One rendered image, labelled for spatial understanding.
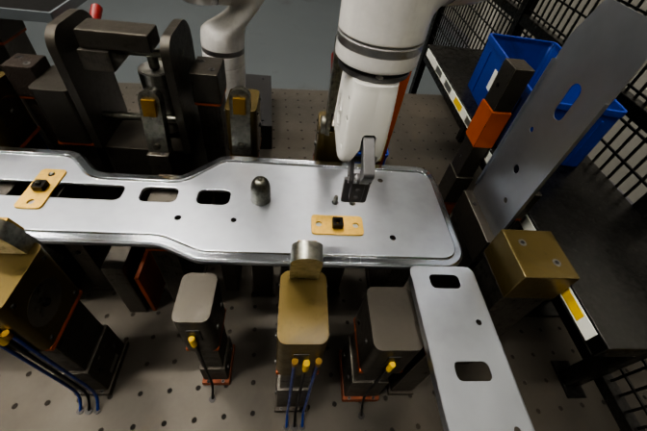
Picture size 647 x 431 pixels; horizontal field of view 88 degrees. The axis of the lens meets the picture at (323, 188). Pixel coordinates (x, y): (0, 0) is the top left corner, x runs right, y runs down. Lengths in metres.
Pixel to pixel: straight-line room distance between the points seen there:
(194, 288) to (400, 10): 0.41
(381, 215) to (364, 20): 0.35
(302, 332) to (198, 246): 0.21
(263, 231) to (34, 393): 0.51
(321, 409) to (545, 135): 0.59
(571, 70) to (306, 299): 0.44
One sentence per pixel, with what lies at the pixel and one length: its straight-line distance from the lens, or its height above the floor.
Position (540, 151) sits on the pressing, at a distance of 0.56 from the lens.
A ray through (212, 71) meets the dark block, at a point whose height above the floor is 1.12.
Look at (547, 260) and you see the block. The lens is 0.56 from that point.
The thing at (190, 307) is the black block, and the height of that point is 0.99.
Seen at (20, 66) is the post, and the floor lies 1.10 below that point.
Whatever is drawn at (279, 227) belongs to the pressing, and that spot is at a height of 1.00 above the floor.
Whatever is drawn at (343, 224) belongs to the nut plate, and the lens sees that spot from 0.53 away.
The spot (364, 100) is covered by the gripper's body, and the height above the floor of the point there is 1.26.
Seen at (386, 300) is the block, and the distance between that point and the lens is 0.52.
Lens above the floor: 1.42
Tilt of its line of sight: 46 degrees down
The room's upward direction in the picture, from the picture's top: 9 degrees clockwise
